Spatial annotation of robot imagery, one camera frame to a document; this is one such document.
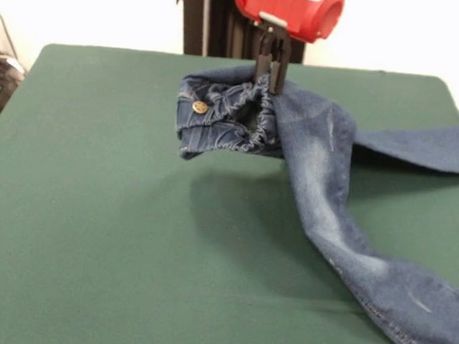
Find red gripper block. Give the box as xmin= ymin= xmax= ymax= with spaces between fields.
xmin=224 ymin=0 xmax=346 ymax=101

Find blue denim jeans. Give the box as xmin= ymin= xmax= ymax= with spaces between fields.
xmin=155 ymin=59 xmax=459 ymax=344

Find dark green table cloth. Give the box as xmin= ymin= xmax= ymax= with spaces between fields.
xmin=0 ymin=37 xmax=459 ymax=344

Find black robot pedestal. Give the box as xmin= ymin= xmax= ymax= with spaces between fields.
xmin=171 ymin=0 xmax=312 ymax=66

